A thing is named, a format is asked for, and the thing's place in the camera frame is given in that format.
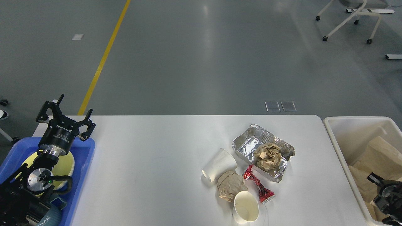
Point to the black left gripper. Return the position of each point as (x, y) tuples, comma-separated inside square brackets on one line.
[(59, 136)]

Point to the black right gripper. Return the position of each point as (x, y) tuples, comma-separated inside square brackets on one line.
[(389, 196)]

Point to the brown paper bag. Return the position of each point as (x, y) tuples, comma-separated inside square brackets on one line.
[(384, 160)]

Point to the yellow plastic plate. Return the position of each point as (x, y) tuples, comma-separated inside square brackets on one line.
[(38, 180)]

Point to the blue-grey HOME mug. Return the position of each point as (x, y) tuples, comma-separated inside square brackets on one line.
[(53, 212)]

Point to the aluminium foil tray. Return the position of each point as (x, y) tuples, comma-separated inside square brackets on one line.
[(247, 143)]

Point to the brown paper ball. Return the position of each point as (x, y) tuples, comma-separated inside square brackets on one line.
[(268, 156)]

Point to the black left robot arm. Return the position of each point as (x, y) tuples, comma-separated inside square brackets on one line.
[(19, 206)]

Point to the beige plastic bin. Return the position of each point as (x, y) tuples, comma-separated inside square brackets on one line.
[(350, 137)]

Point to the blue plastic tray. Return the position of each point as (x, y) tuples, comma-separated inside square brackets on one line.
[(82, 151)]

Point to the white floor marker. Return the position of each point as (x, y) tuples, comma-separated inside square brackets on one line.
[(77, 36)]

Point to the red snack wrapper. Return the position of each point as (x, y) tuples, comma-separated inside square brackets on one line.
[(264, 194)]

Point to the floor outlet cover right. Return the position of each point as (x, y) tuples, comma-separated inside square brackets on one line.
[(288, 106)]

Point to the floor outlet cover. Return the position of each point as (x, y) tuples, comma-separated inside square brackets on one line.
[(272, 106), (288, 106)]

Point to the white table leg bar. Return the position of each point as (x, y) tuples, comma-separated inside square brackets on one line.
[(393, 56)]

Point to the floor outlet cover left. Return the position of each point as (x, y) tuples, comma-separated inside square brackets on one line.
[(272, 106)]

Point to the white paper cup upright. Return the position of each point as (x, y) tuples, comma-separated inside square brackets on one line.
[(245, 208)]

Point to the crumpled brown paper wrapper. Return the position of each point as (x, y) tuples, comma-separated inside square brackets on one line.
[(229, 185)]

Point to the white paper cup lying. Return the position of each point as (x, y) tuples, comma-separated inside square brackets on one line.
[(222, 162)]

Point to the white far base bar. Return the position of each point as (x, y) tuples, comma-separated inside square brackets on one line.
[(380, 11)]

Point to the white rolling chair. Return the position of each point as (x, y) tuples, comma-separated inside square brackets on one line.
[(359, 5)]

